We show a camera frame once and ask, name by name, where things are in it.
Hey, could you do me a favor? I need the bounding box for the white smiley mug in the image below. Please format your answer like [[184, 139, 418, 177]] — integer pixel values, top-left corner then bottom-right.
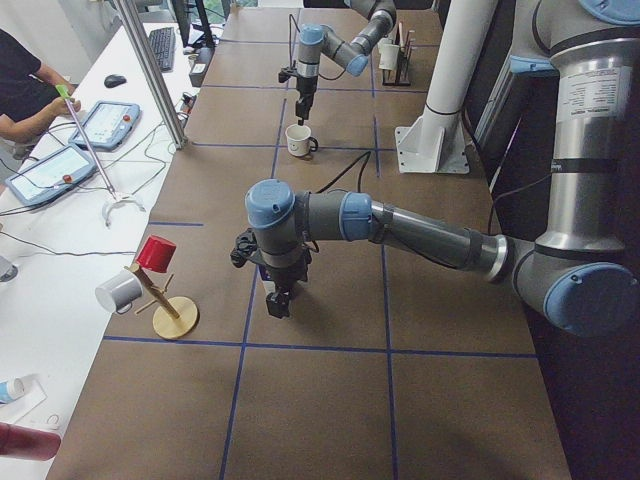
[[285, 124, 319, 159]]

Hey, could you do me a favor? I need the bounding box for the white cup in rack lower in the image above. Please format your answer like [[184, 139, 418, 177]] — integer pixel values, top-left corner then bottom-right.
[[378, 43, 400, 71]]

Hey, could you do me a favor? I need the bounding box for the red cup on stand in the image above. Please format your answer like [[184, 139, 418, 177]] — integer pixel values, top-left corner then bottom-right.
[[136, 235, 177, 273]]

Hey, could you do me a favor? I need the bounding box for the person's hand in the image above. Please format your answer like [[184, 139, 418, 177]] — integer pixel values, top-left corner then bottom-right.
[[47, 97, 81, 117]]

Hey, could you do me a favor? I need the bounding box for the wooden mug tree stand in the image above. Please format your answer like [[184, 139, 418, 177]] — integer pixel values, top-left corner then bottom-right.
[[127, 262, 199, 340]]

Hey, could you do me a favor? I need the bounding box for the white pole with base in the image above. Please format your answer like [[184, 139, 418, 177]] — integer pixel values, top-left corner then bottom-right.
[[395, 0, 498, 174]]

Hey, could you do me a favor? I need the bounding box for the black keyboard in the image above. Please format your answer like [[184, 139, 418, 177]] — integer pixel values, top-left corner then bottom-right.
[[148, 27, 175, 72]]

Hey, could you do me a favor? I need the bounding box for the grey white mug on stand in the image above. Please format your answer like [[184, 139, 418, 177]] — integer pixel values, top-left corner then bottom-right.
[[95, 270, 143, 314]]

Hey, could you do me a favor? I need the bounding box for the upper teach pendant tablet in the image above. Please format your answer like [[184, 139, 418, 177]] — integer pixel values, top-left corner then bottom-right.
[[81, 101, 141, 152]]

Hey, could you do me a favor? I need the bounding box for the teach pendant tablet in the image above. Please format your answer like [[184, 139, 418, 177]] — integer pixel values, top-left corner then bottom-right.
[[81, 101, 141, 152], [5, 145, 97, 206]]

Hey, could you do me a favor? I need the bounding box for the black computer mouse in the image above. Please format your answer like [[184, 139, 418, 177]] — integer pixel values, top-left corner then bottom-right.
[[103, 74, 127, 89]]

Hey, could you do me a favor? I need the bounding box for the reacher grabber stick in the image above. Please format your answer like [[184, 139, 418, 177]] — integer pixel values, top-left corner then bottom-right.
[[55, 84, 146, 228]]

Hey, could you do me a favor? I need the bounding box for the lower teach pendant tablet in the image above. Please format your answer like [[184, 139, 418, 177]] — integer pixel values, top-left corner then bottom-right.
[[5, 145, 97, 206]]

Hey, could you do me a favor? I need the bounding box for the person in black shirt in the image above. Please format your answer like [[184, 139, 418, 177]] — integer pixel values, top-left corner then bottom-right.
[[1, 30, 76, 145]]

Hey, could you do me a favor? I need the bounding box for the white blue tube bottle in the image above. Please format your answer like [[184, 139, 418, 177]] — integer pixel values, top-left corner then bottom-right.
[[0, 378, 25, 405]]

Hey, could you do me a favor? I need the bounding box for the red bottle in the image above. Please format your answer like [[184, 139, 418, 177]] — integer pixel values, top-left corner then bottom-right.
[[1, 423, 61, 461]]

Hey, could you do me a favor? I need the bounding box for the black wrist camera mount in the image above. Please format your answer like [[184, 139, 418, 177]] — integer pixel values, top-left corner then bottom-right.
[[230, 228, 262, 268]]

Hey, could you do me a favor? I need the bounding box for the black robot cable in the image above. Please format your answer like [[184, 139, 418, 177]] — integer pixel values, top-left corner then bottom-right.
[[317, 151, 372, 194]]

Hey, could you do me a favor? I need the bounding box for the black wire cup rack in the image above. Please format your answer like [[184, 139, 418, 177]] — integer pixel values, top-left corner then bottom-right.
[[378, 21, 415, 86]]

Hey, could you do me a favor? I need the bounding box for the aluminium frame post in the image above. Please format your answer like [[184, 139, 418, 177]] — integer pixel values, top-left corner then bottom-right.
[[114, 0, 187, 150]]

